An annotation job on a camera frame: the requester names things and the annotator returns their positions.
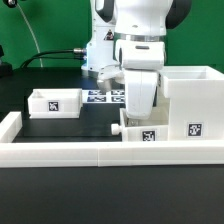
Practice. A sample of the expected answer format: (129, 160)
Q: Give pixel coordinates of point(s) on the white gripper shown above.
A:
(140, 89)

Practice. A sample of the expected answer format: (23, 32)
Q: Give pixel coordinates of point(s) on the white front drawer tray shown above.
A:
(155, 128)

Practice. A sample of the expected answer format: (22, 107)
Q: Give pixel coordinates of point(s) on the white drawer tray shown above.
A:
(155, 128)
(55, 103)

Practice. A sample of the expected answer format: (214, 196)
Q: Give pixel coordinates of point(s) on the white drawer cabinet box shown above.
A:
(196, 102)

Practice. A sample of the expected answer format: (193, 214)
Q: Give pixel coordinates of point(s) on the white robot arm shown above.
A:
(127, 45)

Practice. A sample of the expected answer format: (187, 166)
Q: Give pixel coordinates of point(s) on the white rear drawer tray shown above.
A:
(55, 103)

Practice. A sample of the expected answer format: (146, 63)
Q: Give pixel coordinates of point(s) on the white marker tag sheet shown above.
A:
(116, 96)

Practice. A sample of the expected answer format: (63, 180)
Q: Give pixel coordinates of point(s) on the black device at left edge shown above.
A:
(5, 67)

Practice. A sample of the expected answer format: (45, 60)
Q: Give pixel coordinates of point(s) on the white U-shaped fence wall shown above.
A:
(101, 154)

